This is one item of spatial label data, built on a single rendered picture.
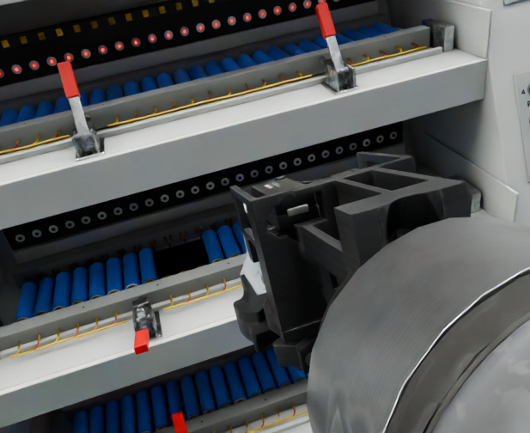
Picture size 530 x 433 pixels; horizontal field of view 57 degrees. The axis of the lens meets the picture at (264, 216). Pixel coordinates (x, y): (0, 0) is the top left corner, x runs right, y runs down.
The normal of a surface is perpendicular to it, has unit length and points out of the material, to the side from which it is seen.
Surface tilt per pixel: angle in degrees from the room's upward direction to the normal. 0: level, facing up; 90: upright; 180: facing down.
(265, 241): 91
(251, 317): 90
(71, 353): 22
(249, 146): 112
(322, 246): 89
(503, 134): 90
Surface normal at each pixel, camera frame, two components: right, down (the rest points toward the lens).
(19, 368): -0.15, -0.82
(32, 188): 0.27, 0.50
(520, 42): 0.20, 0.15
